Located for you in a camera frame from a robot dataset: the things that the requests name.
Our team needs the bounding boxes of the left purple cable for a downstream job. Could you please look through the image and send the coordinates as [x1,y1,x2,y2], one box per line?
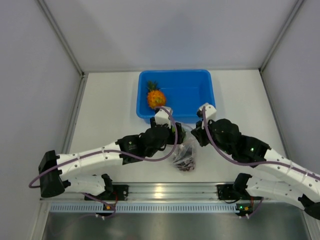
[28,105,179,189]

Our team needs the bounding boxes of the aluminium mounting rail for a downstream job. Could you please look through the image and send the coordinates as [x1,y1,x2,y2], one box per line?
[40,179,303,202]

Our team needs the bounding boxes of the dark purple fake grapes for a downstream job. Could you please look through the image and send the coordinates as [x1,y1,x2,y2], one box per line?
[172,147,196,172]

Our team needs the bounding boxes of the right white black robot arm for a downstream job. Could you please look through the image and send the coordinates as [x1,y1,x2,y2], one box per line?
[191,119,320,220]

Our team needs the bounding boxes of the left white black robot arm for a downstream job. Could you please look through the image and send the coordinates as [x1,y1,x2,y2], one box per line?
[38,118,186,200]

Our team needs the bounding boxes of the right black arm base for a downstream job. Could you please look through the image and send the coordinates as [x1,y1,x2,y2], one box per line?
[216,184,246,203]

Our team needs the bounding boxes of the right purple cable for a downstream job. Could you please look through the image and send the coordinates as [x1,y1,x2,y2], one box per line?
[201,105,320,181]

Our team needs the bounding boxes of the blue plastic bin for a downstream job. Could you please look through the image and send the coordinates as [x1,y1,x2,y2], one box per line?
[136,69,216,124]

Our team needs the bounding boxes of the white slotted cable duct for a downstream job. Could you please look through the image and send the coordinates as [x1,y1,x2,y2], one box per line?
[50,202,250,214]

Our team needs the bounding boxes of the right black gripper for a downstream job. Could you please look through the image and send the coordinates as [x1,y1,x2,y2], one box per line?
[191,116,234,155]

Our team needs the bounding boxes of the clear zip top bag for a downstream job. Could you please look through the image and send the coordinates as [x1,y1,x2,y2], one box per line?
[169,123,198,173]

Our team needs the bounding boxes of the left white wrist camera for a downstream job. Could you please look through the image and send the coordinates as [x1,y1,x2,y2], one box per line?
[154,106,173,128]

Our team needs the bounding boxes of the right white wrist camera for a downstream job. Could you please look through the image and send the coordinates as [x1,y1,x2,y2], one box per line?
[196,102,217,123]

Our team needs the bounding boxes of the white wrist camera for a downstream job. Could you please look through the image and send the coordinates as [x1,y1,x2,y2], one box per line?
[196,102,217,123]
[154,106,173,128]

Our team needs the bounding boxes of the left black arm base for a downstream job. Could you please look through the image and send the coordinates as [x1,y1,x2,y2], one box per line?
[93,184,129,201]

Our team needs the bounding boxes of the purple cable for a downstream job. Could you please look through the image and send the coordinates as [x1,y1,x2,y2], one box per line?
[201,105,320,181]
[28,105,179,189]

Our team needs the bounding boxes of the green fake apple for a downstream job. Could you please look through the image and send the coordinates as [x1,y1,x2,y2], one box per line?
[171,124,186,145]

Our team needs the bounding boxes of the orange fake pineapple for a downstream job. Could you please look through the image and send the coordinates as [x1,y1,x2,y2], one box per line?
[146,81,167,110]

